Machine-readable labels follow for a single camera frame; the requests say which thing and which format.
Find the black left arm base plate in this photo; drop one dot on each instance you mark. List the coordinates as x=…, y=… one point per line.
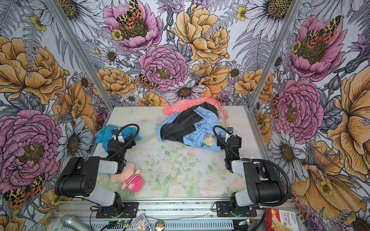
x=119, y=210

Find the pink patterned cloth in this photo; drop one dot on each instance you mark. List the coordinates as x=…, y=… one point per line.
x=185, y=104

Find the pink plush doll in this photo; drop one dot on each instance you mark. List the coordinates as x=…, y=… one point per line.
x=129, y=178

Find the light blue satin cloth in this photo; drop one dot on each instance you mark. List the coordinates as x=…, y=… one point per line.
x=202, y=127

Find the silver microphone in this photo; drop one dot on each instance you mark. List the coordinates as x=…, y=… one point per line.
x=72, y=222

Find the small colourful card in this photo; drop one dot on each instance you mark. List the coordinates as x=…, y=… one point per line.
x=141, y=224

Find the aluminium corner post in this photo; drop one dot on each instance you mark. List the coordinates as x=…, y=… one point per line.
x=286, y=27
x=73, y=40

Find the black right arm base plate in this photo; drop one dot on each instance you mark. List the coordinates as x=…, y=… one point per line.
x=227, y=209

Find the aluminium front rail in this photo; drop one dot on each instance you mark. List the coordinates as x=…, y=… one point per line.
x=178, y=214

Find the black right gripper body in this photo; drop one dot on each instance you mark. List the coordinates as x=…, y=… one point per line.
x=223, y=147

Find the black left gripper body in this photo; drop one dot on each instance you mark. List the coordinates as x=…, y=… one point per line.
x=123, y=153

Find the teal cloth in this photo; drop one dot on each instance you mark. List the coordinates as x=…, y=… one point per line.
x=109, y=132

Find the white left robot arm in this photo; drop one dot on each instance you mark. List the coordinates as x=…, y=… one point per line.
x=78, y=179

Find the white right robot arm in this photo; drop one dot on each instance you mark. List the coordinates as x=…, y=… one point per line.
x=267, y=184

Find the red snack box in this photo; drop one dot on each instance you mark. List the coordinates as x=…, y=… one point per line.
x=280, y=220

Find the dark grey cloth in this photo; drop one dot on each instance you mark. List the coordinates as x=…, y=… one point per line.
x=182, y=124

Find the aluminium corner post right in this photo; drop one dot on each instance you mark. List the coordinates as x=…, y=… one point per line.
x=286, y=27

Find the round badge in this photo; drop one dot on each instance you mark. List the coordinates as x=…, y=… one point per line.
x=159, y=225

